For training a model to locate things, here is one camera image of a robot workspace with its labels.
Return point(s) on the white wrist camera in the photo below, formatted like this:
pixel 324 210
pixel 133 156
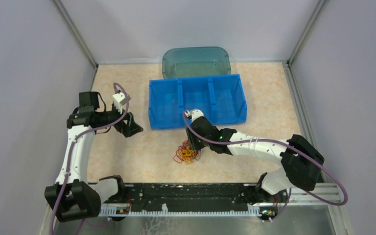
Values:
pixel 118 101
pixel 194 114

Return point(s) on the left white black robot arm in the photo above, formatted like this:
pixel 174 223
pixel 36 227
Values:
pixel 72 197

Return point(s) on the left aluminium frame post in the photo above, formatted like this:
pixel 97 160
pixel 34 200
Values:
pixel 75 32

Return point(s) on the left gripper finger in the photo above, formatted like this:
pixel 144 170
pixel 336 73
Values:
pixel 124 129
pixel 133 127

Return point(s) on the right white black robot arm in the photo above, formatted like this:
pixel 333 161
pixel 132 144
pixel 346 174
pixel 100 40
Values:
pixel 298 160

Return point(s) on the right aluminium frame post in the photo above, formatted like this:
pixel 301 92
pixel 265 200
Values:
pixel 307 30

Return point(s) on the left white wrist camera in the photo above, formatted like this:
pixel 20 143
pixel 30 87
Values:
pixel 118 101

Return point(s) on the teal transparent plastic tub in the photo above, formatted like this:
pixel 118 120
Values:
pixel 195 61

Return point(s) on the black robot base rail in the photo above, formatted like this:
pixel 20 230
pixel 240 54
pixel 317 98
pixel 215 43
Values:
pixel 193 200

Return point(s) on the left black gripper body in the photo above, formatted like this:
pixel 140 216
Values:
pixel 107 117

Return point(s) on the blue three-compartment plastic bin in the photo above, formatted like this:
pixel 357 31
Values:
pixel 221 99

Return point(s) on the aluminium frame post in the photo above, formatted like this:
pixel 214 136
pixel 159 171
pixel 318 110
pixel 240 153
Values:
pixel 307 30
pixel 75 32

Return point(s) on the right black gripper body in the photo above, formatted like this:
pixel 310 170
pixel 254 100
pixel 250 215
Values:
pixel 197 143

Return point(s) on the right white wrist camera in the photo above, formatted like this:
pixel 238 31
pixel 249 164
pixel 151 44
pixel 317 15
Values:
pixel 194 114

